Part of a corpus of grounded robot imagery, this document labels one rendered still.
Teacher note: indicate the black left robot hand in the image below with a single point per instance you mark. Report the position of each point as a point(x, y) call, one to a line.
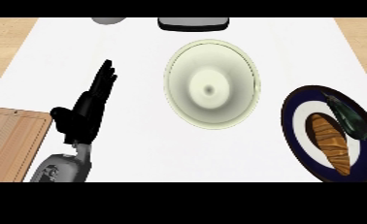
point(86, 111)

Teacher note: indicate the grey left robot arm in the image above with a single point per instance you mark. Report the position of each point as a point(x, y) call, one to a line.
point(63, 168)

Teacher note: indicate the pale green bowl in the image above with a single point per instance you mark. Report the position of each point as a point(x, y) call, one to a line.
point(211, 84)

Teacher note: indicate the dark blue rimmed plate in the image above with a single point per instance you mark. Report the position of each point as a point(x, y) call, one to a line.
point(298, 121)

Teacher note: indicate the brown croissant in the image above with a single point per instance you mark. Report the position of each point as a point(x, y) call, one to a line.
point(332, 144)

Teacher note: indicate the wooden cutting board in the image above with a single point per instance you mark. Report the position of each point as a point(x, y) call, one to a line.
point(20, 144)

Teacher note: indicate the grey round object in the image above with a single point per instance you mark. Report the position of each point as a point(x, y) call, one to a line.
point(109, 20)

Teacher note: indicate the black and grey appliance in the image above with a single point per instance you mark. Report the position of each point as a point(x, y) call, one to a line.
point(193, 24)

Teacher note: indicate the dark green eggplant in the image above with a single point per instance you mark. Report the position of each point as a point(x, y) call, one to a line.
point(347, 116)

